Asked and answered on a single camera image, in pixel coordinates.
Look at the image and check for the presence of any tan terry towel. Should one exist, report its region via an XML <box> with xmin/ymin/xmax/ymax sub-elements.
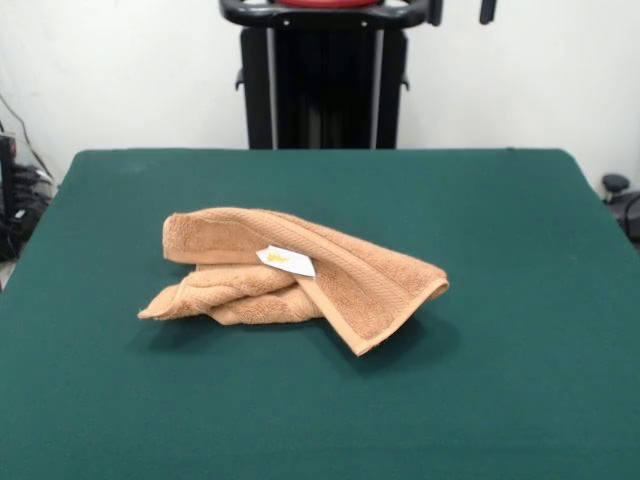
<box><xmin>137</xmin><ymin>207</ymin><xmax>450</xmax><ymax>358</ymax></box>

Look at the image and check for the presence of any dark green table cloth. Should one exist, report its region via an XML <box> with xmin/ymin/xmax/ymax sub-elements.
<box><xmin>0</xmin><ymin>147</ymin><xmax>640</xmax><ymax>480</ymax></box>

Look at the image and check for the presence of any office chair base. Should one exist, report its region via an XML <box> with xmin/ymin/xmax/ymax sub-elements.
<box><xmin>601</xmin><ymin>173</ymin><xmax>640</xmax><ymax>251</ymax></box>

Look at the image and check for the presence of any black upright device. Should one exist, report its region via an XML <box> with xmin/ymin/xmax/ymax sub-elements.
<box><xmin>0</xmin><ymin>132</ymin><xmax>18</xmax><ymax>221</ymax></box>

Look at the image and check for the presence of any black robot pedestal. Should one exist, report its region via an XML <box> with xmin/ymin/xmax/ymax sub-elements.
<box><xmin>218</xmin><ymin>0</ymin><xmax>444</xmax><ymax>150</ymax></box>

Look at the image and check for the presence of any black cable bundle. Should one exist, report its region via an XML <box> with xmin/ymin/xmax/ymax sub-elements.
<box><xmin>0</xmin><ymin>197</ymin><xmax>51</xmax><ymax>263</ymax></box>

